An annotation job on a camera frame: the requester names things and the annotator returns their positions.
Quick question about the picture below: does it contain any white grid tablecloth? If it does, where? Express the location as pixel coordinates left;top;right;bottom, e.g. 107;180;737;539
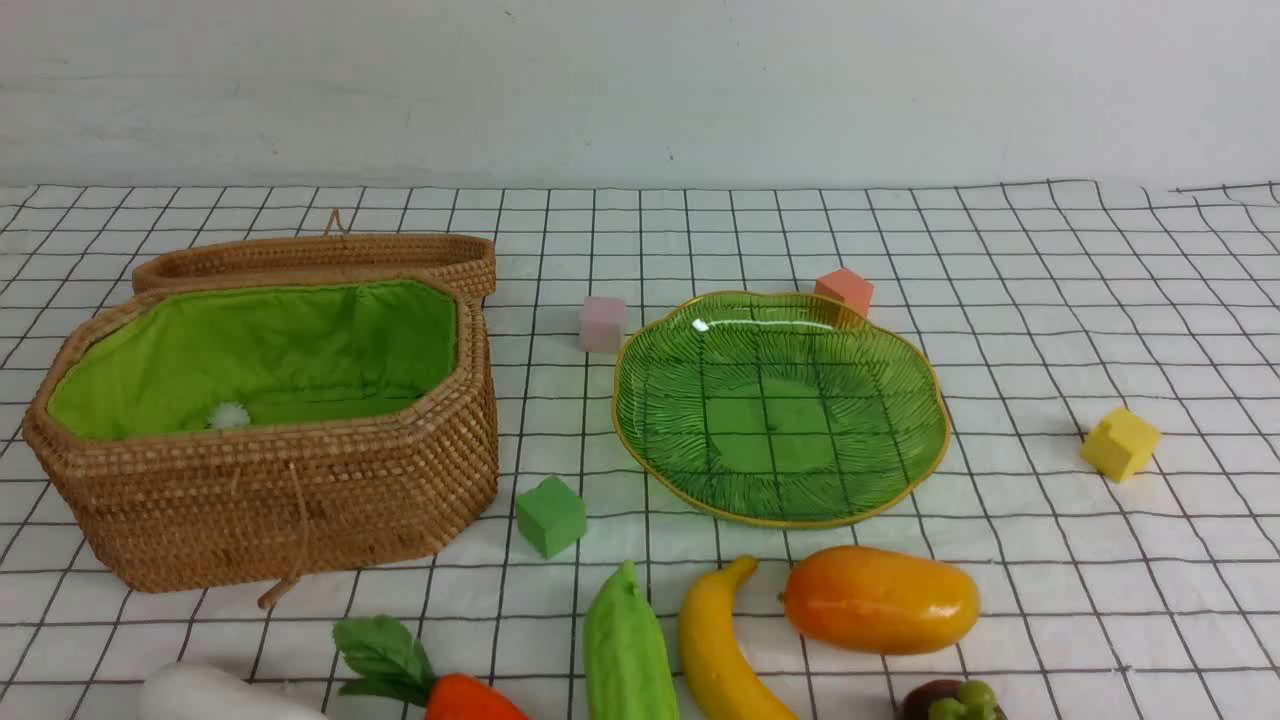
1;179;1279;719

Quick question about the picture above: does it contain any pink foam cube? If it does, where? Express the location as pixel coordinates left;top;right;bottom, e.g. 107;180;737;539
579;296;628;355

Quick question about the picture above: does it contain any white radish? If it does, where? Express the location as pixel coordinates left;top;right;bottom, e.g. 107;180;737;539
138;662;325;719

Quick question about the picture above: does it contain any green foam cube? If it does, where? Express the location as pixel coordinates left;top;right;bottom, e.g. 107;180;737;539
515;475;588;560

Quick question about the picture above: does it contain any green cucumber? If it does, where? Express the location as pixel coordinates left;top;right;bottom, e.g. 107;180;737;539
584;560;680;719

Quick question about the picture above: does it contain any orange foam cube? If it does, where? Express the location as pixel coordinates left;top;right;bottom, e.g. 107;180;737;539
814;266;876;318

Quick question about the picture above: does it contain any purple mangosteen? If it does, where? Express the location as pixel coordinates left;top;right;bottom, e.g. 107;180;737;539
899;679;1009;719

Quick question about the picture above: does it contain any orange mango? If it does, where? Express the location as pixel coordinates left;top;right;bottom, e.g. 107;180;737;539
780;544;980;656

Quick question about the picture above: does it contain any orange carrot with leaves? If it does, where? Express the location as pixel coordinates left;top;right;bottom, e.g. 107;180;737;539
332;615;527;719

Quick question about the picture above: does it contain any woven rattan basket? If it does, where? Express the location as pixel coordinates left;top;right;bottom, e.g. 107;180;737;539
22;268;499;609

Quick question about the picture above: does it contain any yellow foam cube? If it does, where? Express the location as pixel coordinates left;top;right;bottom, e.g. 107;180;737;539
1080;407;1164;483

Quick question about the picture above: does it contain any yellow banana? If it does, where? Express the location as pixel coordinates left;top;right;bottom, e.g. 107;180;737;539
678;555;797;719

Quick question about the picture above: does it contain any green glass leaf plate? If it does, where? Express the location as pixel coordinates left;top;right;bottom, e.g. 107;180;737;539
612;291;952;529

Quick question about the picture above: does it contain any woven rattan basket lid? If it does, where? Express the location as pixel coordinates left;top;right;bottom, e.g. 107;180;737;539
132;209;497;299

